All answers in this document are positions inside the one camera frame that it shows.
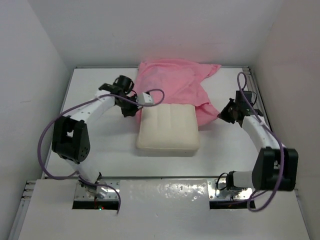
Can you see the right aluminium rail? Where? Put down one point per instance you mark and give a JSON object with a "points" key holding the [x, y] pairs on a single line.
{"points": [[262, 100]]}

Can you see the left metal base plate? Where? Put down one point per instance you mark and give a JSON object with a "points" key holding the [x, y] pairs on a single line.
{"points": [[107, 192]]}

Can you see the white front cover panel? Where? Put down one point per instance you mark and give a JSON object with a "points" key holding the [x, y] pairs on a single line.
{"points": [[156, 210]]}

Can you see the cream bear print pillow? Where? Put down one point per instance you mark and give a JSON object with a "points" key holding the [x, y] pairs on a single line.
{"points": [[168, 130]]}

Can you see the left aluminium rail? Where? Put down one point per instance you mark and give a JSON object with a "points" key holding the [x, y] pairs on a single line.
{"points": [[22, 210]]}

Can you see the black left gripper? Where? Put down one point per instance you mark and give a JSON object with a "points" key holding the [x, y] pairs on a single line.
{"points": [[131, 112]]}

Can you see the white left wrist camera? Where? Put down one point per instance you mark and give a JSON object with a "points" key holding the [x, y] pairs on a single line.
{"points": [[144, 99]]}

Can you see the metal base plate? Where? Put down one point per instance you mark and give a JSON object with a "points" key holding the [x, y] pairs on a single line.
{"points": [[219, 193], [107, 192]]}

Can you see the aluminium rail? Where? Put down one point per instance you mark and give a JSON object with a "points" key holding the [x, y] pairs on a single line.
{"points": [[22, 210], [262, 100]]}

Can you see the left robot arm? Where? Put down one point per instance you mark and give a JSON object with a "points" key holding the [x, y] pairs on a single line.
{"points": [[71, 140]]}

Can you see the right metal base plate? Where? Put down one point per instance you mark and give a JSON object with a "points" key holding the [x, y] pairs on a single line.
{"points": [[219, 193]]}

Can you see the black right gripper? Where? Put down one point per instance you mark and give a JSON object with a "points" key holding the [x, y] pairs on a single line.
{"points": [[223, 114]]}

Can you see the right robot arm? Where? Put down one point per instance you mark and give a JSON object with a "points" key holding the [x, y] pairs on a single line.
{"points": [[274, 161]]}

